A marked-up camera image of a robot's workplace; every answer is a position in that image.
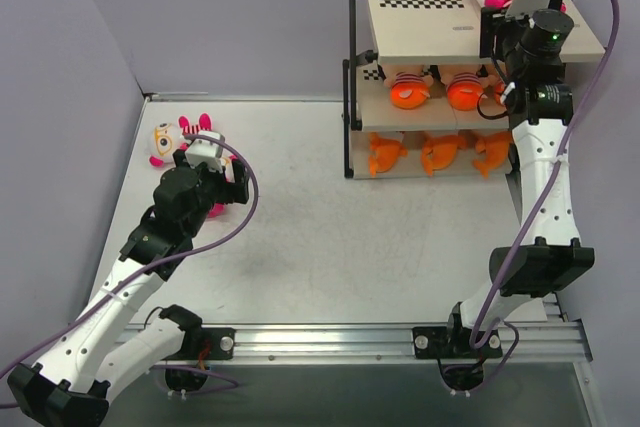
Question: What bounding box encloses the cream black three-tier shelf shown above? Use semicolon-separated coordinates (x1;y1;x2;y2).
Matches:
341;0;610;181

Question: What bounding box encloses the aluminium front rail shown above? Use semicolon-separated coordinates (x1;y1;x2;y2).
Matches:
59;324;594;366

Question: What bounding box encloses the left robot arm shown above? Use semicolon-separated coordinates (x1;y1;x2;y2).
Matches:
1;156;257;426

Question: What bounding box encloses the peach boy plush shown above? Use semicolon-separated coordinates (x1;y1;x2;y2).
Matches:
438;63;489;111
380;64;434;110
486;65;506;106

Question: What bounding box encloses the orange shark plush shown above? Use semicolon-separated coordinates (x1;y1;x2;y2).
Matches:
472;131;514;178
420;133;467;177
368;131;408;177

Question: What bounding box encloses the white pink striped plush back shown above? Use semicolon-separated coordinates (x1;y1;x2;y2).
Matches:
147;113;213;168

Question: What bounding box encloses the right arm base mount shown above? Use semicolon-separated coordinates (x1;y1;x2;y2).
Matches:
412;326;503;360

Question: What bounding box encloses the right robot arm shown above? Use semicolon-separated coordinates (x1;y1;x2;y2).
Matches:
443;6;595;356

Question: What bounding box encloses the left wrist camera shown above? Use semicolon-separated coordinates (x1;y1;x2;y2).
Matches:
185;131;225;172

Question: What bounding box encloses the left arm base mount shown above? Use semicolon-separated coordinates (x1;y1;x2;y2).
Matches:
197;327;236;361

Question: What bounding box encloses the orange shark plush back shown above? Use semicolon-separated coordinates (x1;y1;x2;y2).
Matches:
368;131;408;177

